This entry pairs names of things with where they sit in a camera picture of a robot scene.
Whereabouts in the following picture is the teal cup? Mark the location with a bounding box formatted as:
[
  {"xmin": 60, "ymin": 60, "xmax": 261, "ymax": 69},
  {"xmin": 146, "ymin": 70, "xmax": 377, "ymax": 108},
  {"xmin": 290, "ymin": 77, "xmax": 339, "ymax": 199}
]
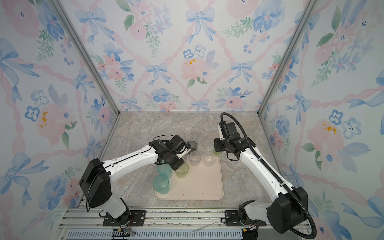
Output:
[
  {"xmin": 157, "ymin": 164, "xmax": 173, "ymax": 179},
  {"xmin": 153, "ymin": 175, "xmax": 170, "ymax": 195}
]

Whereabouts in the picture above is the tall light green cup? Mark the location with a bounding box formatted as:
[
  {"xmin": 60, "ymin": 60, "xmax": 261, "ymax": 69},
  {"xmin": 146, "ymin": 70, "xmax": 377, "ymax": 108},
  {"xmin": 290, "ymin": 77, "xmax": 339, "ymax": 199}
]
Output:
[{"xmin": 175, "ymin": 163, "xmax": 189, "ymax": 179}]

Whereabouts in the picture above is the grey smoky cup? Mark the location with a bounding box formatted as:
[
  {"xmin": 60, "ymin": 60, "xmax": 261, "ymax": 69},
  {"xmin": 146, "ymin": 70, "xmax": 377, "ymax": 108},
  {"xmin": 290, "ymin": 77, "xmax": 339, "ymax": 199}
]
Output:
[{"xmin": 187, "ymin": 141, "xmax": 198, "ymax": 152}]

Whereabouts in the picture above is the clear cup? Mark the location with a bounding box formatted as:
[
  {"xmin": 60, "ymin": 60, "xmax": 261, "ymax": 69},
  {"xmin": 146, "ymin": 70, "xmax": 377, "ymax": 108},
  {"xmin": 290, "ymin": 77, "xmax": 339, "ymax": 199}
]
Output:
[
  {"xmin": 189, "ymin": 152, "xmax": 202, "ymax": 166},
  {"xmin": 190, "ymin": 131, "xmax": 200, "ymax": 141},
  {"xmin": 203, "ymin": 153, "xmax": 216, "ymax": 166}
]

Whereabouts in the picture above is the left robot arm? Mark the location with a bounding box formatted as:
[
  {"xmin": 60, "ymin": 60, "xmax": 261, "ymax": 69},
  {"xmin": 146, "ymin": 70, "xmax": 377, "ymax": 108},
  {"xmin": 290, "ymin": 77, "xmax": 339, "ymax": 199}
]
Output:
[{"xmin": 79, "ymin": 135, "xmax": 195, "ymax": 223}]

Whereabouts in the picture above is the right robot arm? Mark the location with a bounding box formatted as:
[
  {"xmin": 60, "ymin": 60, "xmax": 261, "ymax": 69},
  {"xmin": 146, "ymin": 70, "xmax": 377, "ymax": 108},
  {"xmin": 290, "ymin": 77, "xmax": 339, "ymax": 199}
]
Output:
[{"xmin": 214, "ymin": 121, "xmax": 309, "ymax": 234}]

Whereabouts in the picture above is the beige rectangular tray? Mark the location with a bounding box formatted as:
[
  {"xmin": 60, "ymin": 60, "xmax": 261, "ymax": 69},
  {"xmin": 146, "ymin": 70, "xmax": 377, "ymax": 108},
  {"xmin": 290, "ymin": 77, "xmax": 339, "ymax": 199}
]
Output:
[{"xmin": 155, "ymin": 156, "xmax": 224, "ymax": 201}]

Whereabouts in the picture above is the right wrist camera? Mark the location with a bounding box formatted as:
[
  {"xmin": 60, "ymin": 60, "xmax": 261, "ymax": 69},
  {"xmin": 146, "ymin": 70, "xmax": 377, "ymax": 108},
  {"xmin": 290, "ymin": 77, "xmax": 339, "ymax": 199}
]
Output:
[{"xmin": 218, "ymin": 125, "xmax": 225, "ymax": 140}]

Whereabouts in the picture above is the black corrugated cable conduit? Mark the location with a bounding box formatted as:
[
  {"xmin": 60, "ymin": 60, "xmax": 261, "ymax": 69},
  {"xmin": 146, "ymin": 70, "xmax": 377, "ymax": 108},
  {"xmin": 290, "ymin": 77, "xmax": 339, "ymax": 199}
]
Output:
[{"xmin": 220, "ymin": 112, "xmax": 317, "ymax": 240}]

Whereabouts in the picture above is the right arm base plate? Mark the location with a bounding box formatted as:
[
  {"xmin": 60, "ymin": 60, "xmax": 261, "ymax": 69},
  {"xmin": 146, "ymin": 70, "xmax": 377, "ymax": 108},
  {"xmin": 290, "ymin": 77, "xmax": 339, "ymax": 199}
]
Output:
[{"xmin": 221, "ymin": 209, "xmax": 267, "ymax": 227}]

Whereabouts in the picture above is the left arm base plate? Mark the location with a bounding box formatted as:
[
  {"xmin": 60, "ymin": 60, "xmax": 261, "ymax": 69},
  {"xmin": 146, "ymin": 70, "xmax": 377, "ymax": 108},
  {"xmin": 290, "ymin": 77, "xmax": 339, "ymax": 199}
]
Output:
[{"xmin": 103, "ymin": 210, "xmax": 147, "ymax": 227}]

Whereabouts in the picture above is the aluminium frame rail base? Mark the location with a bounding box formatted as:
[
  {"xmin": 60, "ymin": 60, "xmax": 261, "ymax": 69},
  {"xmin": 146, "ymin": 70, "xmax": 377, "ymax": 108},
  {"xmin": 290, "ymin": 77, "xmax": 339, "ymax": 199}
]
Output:
[{"xmin": 53, "ymin": 206, "xmax": 300, "ymax": 240}]

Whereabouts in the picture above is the left aluminium corner post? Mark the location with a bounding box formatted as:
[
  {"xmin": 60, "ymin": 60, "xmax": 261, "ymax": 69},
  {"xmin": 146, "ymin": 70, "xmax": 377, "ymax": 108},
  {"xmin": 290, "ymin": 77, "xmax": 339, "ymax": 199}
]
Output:
[{"xmin": 48, "ymin": 0, "xmax": 120, "ymax": 116}]

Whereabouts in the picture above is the aluminium corner post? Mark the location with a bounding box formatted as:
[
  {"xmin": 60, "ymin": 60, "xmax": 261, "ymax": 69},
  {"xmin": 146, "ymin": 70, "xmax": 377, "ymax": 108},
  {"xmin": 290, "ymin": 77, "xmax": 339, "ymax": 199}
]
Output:
[
  {"xmin": 258, "ymin": 0, "xmax": 318, "ymax": 118},
  {"xmin": 48, "ymin": 0, "xmax": 120, "ymax": 116}
]

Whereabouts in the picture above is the right aluminium corner post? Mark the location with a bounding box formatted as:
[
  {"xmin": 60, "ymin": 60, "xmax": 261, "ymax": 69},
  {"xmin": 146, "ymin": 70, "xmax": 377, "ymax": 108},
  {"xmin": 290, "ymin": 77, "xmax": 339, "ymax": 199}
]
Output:
[{"xmin": 258, "ymin": 0, "xmax": 318, "ymax": 118}]

